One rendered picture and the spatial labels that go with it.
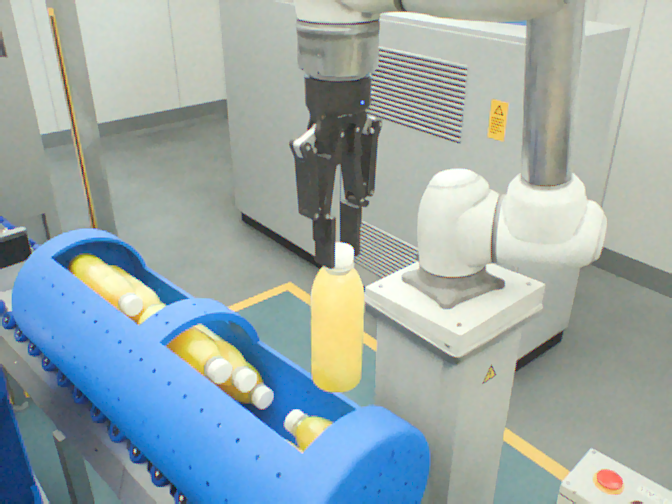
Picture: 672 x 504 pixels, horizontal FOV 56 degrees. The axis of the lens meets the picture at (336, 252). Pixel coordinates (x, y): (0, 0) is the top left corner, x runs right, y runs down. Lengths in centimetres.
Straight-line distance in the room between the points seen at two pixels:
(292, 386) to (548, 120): 68
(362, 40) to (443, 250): 80
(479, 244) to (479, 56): 121
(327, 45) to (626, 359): 276
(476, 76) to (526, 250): 123
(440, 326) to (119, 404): 67
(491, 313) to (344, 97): 83
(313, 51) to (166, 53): 562
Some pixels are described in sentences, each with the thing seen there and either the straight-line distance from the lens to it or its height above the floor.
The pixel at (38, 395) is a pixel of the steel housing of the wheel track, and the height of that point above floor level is 86.
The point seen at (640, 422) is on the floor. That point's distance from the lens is 295.
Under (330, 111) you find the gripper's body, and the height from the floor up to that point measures 164.
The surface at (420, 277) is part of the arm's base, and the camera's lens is 151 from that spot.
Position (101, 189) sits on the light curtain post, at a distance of 211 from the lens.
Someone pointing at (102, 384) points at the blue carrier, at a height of 113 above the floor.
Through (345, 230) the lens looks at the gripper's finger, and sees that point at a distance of 82.
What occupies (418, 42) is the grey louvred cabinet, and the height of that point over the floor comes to 136.
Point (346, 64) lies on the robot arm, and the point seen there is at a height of 169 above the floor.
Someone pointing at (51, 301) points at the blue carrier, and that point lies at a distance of 133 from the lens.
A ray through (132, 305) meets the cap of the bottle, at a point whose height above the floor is 117.
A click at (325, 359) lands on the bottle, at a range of 87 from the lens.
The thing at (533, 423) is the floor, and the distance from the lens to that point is 279.
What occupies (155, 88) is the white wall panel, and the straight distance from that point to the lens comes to 630.
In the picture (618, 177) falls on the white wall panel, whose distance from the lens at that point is 375.
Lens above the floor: 184
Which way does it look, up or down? 28 degrees down
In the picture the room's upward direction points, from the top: straight up
